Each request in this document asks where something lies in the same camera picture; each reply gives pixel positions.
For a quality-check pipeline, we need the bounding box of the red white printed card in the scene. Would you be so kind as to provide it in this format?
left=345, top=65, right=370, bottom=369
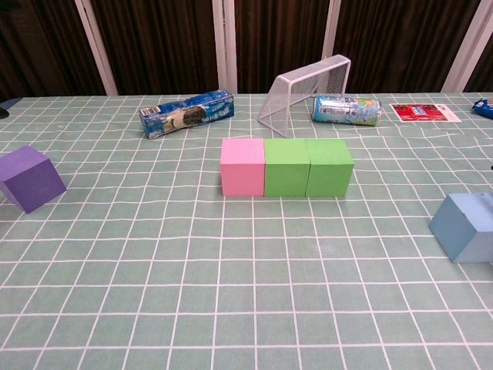
left=389, top=102, right=462, bottom=124

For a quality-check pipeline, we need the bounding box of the dark brown curtain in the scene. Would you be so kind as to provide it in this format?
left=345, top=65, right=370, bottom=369
left=0, top=0, right=493, bottom=102

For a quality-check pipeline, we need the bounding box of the pink foam cube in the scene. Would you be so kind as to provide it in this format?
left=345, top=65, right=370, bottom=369
left=220, top=139, right=267, bottom=197

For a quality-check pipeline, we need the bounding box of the white wire mesh rack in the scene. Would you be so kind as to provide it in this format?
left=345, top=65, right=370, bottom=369
left=257, top=54, right=352, bottom=139

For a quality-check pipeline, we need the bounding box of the purple foam cube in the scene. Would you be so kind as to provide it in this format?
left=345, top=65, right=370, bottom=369
left=0, top=145, right=68, bottom=214

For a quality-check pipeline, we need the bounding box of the green foam cube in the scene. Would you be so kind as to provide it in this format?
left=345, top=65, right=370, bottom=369
left=263, top=139, right=312, bottom=197
left=305, top=139, right=355, bottom=198

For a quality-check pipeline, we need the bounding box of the small dark blue cookie packet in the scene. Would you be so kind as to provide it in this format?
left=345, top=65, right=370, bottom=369
left=471, top=98, right=493, bottom=119

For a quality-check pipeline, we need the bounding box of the green checked tablecloth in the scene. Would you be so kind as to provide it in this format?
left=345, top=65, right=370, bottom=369
left=0, top=92, right=493, bottom=370

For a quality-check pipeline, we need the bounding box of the light blue foam cube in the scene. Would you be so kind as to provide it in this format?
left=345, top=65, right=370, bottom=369
left=428, top=192, right=493, bottom=264

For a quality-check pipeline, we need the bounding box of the long blue cookie package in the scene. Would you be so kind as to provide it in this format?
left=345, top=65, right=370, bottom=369
left=139, top=89, right=236, bottom=140

